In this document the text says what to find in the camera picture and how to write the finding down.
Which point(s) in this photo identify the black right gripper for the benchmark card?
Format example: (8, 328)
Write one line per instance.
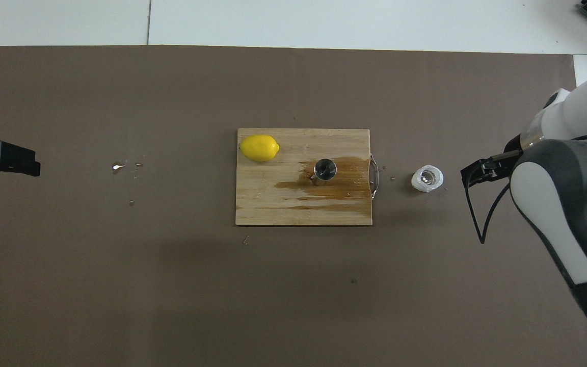
(511, 159)

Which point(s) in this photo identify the small clear plastic cup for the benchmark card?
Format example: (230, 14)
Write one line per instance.
(421, 184)

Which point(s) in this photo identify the steel jigger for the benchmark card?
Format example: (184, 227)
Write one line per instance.
(324, 169)

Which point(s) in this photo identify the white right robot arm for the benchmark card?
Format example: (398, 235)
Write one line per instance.
(553, 204)

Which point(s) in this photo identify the wooden cutting board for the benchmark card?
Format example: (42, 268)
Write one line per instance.
(273, 204)

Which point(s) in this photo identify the yellow lemon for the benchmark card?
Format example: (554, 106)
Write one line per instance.
(259, 148)

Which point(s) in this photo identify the brown table mat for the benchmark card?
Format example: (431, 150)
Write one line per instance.
(293, 306)

